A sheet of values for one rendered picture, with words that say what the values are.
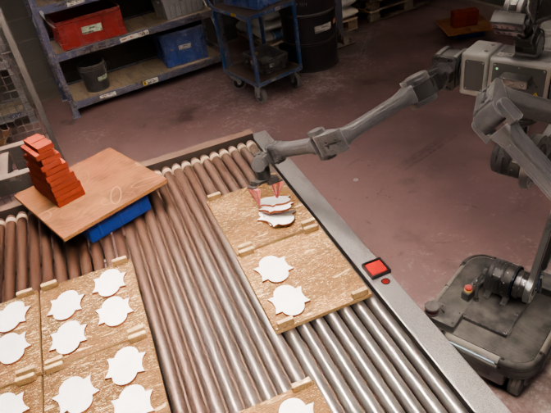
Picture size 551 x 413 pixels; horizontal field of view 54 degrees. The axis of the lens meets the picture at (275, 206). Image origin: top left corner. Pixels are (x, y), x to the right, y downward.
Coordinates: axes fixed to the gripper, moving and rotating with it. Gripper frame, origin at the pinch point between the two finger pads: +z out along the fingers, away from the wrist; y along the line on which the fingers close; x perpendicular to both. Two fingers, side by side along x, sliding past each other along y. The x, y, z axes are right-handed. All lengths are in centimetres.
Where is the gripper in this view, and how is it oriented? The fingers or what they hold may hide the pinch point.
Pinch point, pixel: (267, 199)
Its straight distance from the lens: 224.1
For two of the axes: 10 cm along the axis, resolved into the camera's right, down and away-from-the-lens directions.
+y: 7.7, -3.1, 5.6
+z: 1.5, 9.4, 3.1
